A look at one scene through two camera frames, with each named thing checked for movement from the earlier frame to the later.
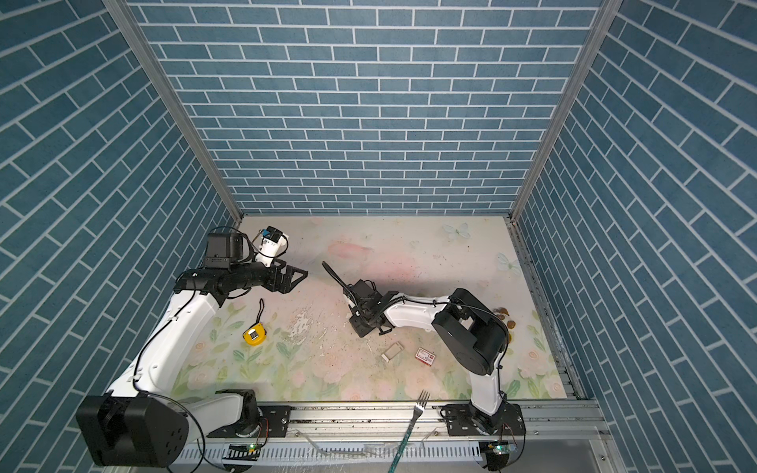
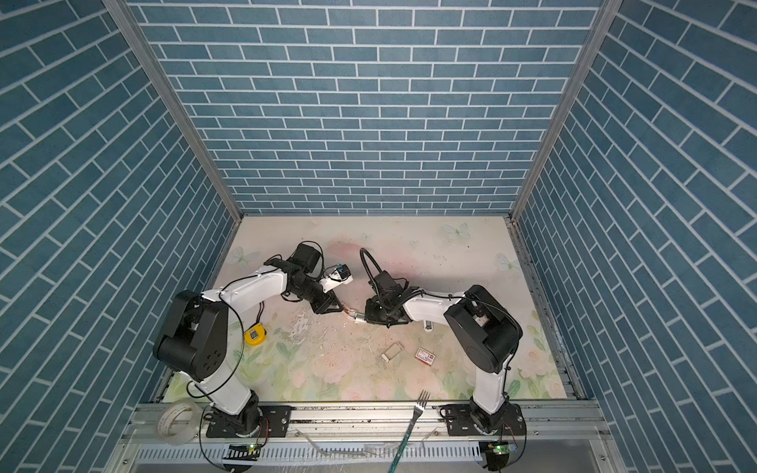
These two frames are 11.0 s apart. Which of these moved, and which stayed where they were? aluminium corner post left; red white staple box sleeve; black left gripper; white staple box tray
Moved: black left gripper
Stayed: red white staple box sleeve; aluminium corner post left; white staple box tray
